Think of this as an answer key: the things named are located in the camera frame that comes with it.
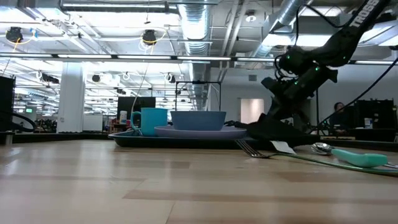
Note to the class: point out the black upright panel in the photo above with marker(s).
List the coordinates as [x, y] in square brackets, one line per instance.
[6, 102]

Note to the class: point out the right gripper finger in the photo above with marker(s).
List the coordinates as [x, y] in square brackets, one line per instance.
[278, 126]

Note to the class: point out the white building column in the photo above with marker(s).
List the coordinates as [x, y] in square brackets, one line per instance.
[71, 96]

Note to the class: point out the silver ventilation duct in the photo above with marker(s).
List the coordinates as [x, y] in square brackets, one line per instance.
[194, 25]
[280, 18]

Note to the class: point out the LED light bar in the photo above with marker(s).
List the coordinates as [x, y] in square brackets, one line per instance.
[202, 58]

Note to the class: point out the lavender round plate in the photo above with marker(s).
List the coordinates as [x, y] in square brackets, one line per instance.
[202, 133]

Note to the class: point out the black computer monitor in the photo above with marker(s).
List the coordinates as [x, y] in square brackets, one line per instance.
[136, 104]

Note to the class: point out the dark serving tray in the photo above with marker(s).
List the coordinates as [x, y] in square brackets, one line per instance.
[186, 143]

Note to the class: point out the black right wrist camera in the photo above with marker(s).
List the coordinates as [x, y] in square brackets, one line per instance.
[270, 84]

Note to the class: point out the blue bowl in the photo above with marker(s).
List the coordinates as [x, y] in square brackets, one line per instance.
[199, 121]

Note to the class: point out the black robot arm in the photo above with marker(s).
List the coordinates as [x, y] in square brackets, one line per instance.
[231, 123]

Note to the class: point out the white bottle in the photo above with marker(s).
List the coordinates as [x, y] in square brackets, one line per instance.
[123, 117]

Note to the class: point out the person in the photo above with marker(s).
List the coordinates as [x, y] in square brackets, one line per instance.
[339, 116]

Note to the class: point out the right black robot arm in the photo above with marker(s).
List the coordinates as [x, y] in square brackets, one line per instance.
[363, 18]

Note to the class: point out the white box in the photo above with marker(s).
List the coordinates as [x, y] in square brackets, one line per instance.
[92, 123]

